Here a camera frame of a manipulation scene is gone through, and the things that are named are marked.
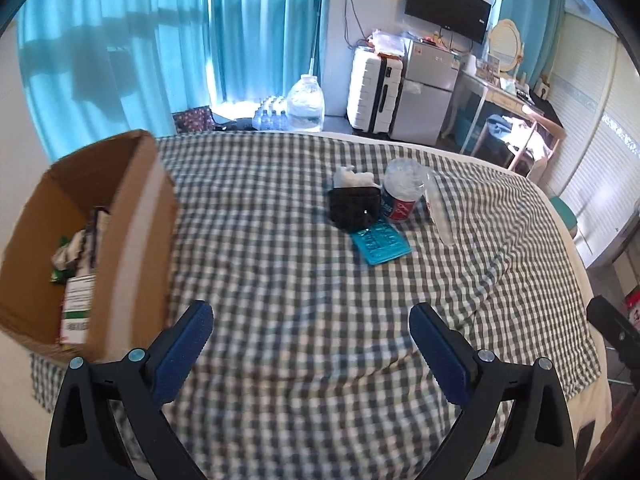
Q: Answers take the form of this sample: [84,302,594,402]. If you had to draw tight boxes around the teal flat packet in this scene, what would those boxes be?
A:
[350,223,412,267]

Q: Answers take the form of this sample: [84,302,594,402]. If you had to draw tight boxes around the pack of water bottles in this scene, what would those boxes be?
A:
[251,95,291,131]

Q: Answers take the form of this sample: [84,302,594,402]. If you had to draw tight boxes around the white green medicine box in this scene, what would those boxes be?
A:
[59,275,97,346]

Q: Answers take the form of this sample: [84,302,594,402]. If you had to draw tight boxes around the wooden dressing desk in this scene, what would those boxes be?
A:
[457,67,566,181]

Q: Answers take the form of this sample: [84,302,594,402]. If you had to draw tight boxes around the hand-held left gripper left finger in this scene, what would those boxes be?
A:
[46,300,215,480]

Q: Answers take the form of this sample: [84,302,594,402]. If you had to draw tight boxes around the teal stool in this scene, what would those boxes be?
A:
[547,195,581,233]

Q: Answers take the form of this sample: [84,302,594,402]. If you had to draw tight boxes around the wide blue curtain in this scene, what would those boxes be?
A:
[17,0,328,161]

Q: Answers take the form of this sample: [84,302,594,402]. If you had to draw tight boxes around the white suitcase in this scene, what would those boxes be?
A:
[346,47,405,133]

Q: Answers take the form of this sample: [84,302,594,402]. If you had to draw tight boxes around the white mop handle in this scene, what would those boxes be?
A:
[309,0,322,78]

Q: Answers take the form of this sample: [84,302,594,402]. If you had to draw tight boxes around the green snack packet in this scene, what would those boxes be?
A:
[50,237,76,283]

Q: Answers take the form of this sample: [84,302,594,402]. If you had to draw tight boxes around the black pouch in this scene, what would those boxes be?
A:
[327,186,383,233]

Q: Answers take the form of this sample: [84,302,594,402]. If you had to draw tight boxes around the narrow blue curtain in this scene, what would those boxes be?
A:
[500,0,568,81]

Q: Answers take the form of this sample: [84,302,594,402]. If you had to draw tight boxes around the white louvred wardrobe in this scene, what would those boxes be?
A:
[545,10,640,271]

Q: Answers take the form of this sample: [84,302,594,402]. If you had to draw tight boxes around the grey mini fridge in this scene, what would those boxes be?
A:
[390,37,461,146]

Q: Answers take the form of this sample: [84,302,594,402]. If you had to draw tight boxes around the white crumpled tissue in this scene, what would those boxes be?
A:
[334,166,376,190]

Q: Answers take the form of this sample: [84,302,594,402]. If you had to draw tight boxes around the dark foil packet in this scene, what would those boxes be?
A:
[86,205,113,277]

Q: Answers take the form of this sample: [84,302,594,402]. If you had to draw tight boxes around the large clear water jug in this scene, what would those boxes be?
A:
[286,74,326,133]

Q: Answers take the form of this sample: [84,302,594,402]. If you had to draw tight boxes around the plastic cup with clear lid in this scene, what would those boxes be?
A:
[382,158,428,224]

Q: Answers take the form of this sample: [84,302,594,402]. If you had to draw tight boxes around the black bag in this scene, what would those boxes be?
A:
[212,112,256,131]

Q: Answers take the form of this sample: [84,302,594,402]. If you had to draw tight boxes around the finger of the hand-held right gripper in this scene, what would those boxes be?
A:
[587,297,640,391]

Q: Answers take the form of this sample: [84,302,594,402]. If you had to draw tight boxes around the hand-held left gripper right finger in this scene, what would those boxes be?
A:
[409,302,578,480]

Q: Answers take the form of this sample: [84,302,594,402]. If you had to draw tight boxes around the green white checked cloth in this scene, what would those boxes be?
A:
[30,132,603,480]

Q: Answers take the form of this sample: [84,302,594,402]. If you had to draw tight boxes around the dark patterned gift bag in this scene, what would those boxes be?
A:
[172,105,213,136]

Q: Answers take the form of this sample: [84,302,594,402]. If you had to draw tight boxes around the black wall television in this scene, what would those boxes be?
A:
[404,0,492,45]

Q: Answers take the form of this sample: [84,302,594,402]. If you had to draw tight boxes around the oval white mirror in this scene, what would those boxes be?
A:
[487,18,523,78]

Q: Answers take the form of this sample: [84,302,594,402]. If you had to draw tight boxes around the black wall cable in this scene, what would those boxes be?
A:
[344,0,367,47]

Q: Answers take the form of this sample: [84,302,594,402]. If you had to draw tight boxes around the clear plastic bags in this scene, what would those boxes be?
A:
[367,30,407,57]

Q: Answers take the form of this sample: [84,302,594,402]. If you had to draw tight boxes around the brown cardboard box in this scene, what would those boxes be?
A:
[0,130,182,366]

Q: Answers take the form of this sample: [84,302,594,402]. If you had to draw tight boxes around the chair with clothes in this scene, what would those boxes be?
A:
[485,114,547,171]

